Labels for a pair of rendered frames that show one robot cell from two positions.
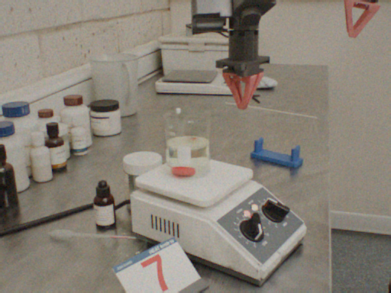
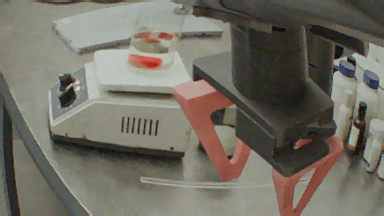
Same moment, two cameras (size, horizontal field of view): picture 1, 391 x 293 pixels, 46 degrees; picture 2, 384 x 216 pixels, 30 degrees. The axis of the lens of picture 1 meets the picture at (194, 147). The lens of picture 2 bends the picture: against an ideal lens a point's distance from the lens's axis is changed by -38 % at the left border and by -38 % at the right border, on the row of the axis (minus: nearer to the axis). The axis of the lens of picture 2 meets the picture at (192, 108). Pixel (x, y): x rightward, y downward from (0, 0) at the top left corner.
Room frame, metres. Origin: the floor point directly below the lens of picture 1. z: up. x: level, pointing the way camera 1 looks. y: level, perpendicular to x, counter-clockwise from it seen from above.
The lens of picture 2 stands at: (1.36, -0.86, 1.30)
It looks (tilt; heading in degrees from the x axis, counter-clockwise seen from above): 23 degrees down; 129
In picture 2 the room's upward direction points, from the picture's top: 10 degrees clockwise
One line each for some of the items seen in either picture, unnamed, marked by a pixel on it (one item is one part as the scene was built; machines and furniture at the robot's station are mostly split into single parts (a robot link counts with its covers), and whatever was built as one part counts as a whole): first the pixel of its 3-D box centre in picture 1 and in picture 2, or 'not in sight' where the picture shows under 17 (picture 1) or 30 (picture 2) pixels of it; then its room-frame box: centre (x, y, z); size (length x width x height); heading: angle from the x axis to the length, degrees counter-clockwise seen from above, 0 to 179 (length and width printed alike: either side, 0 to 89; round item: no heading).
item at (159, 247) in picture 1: (162, 276); not in sight; (0.44, 0.04, 0.77); 0.09 x 0.06 x 0.04; 135
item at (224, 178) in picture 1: (195, 177); (136, 68); (0.57, 0.00, 0.83); 0.12 x 0.12 x 0.01; 54
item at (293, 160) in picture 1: (276, 151); not in sight; (0.85, -0.16, 0.77); 0.10 x 0.03 x 0.04; 52
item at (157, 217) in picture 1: (211, 211); (112, 101); (0.56, -0.02, 0.79); 0.22 x 0.13 x 0.08; 54
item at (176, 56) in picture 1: (210, 52); not in sight; (1.82, -0.07, 0.82); 0.37 x 0.31 x 0.14; 162
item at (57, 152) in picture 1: (54, 146); (359, 127); (0.82, 0.26, 0.79); 0.04 x 0.04 x 0.09
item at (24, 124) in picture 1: (20, 138); (367, 107); (0.81, 0.32, 0.81); 0.07 x 0.07 x 0.13
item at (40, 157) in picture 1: (40, 156); (345, 114); (0.77, 0.27, 0.79); 0.03 x 0.03 x 0.09
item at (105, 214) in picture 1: (104, 202); not in sight; (0.60, 0.13, 0.78); 0.03 x 0.03 x 0.07
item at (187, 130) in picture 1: (186, 144); (156, 39); (0.58, 0.01, 0.88); 0.07 x 0.06 x 0.08; 32
